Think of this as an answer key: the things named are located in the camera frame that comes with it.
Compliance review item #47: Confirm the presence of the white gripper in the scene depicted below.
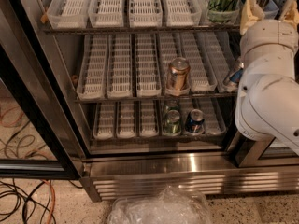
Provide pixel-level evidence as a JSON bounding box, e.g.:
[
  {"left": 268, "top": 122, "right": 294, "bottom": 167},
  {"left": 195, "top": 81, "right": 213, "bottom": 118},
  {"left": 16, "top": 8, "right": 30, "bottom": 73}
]
[{"left": 240, "top": 0, "right": 299, "bottom": 56}]

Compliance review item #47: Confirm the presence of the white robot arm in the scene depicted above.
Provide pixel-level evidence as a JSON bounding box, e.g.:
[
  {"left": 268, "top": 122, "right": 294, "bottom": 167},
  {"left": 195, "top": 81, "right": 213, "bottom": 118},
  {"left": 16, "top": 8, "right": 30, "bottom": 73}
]
[{"left": 235, "top": 0, "right": 299, "bottom": 154}]

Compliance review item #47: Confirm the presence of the blue silver can middle shelf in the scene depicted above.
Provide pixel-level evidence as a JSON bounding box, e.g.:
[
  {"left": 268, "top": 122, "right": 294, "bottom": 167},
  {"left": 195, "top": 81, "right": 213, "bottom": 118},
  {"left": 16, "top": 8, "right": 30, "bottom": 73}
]
[{"left": 223, "top": 59, "right": 244, "bottom": 87}]

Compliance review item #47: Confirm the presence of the copper coloured can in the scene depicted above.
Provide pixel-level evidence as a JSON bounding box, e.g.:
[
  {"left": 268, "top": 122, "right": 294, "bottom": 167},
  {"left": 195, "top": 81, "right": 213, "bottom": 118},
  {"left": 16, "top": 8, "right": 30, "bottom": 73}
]
[{"left": 166, "top": 57, "right": 191, "bottom": 91}]

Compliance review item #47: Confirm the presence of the blue can bottom shelf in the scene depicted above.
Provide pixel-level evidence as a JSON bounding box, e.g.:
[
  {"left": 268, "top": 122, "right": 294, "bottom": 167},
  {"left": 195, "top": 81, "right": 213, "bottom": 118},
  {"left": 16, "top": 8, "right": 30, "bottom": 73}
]
[{"left": 185, "top": 109, "right": 205, "bottom": 134}]

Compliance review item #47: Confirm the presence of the green can behind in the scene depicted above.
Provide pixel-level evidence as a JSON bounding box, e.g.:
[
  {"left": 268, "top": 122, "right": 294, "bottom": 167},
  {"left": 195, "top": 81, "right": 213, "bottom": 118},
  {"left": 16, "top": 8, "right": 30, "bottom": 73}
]
[{"left": 164, "top": 100, "right": 179, "bottom": 113}]

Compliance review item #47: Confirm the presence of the stainless steel fridge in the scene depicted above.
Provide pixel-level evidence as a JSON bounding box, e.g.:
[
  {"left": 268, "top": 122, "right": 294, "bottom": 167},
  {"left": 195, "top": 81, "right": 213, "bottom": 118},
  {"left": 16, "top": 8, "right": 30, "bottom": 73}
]
[{"left": 12, "top": 0, "right": 299, "bottom": 203}]

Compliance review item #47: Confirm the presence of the green can front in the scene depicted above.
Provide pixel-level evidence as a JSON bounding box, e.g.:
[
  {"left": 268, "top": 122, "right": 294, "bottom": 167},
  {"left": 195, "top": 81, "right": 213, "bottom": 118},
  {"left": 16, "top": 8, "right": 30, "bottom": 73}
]
[{"left": 163, "top": 110, "right": 181, "bottom": 135}]

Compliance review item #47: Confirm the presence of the open glass fridge door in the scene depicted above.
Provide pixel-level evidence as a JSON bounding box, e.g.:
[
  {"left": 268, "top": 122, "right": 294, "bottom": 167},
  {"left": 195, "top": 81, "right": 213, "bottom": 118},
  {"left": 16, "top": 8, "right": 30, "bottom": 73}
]
[{"left": 0, "top": 0, "right": 88, "bottom": 180}]

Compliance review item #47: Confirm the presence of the clear plastic bag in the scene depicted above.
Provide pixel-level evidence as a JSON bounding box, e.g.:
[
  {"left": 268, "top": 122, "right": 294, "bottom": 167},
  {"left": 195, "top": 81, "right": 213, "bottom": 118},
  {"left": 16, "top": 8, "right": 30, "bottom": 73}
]
[{"left": 107, "top": 186, "right": 213, "bottom": 224}]

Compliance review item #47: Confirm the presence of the orange cable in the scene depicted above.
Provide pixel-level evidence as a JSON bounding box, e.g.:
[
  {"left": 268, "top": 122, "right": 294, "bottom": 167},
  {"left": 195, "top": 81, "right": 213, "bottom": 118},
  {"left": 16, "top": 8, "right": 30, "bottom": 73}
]
[{"left": 0, "top": 105, "right": 57, "bottom": 224}]

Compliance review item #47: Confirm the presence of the black cable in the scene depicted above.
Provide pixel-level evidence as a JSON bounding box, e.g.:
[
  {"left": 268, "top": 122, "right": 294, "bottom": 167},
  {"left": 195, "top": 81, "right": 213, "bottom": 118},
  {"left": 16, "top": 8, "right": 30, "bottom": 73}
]
[{"left": 0, "top": 119, "right": 83, "bottom": 224}]

